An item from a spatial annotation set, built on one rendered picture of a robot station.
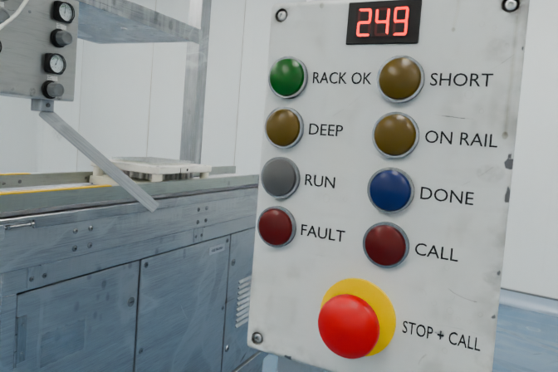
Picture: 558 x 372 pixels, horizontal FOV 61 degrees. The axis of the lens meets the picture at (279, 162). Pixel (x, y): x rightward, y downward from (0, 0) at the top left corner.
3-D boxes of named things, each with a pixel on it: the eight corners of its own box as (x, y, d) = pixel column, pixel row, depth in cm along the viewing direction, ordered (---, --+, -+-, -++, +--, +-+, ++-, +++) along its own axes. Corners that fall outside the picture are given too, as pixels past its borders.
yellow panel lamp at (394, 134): (413, 158, 30) (417, 114, 30) (369, 154, 31) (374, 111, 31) (415, 158, 31) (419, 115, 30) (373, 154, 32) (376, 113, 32)
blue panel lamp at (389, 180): (408, 215, 30) (412, 171, 30) (365, 209, 31) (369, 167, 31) (410, 213, 31) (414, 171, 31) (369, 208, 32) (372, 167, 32)
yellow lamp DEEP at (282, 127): (296, 148, 33) (300, 108, 33) (261, 144, 34) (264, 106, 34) (301, 148, 34) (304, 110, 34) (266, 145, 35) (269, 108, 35)
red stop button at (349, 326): (372, 371, 29) (378, 306, 29) (311, 353, 31) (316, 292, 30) (389, 345, 33) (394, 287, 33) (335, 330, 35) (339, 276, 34)
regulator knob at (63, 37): (59, 45, 85) (60, 20, 84) (50, 46, 86) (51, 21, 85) (75, 49, 88) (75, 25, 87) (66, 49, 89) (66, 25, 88)
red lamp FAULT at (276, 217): (288, 250, 34) (291, 211, 33) (254, 243, 35) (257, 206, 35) (293, 247, 34) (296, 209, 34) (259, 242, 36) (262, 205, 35)
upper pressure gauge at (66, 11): (57, 19, 85) (58, -2, 85) (52, 20, 86) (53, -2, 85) (75, 24, 88) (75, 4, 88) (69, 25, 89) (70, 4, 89)
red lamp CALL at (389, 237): (403, 271, 30) (407, 228, 30) (360, 263, 31) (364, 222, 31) (405, 268, 31) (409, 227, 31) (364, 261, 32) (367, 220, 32)
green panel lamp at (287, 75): (301, 96, 33) (303, 56, 33) (265, 95, 34) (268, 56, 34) (305, 97, 34) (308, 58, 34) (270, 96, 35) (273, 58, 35)
